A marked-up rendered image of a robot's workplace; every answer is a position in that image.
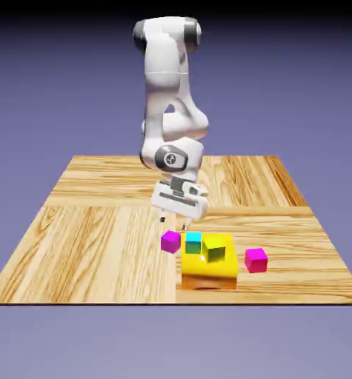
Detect small pink cube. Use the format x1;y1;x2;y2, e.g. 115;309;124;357
244;247;269;274

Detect large yellow box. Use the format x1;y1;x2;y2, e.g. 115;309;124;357
180;232;239;292

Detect small purple cube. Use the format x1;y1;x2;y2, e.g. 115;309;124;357
160;230;182;255

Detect small cyan cube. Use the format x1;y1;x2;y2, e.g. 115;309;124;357
185;232;203;255

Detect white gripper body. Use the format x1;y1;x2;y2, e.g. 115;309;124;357
150;181;210;221

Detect small yellow cube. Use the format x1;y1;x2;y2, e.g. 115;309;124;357
202;237;227;264

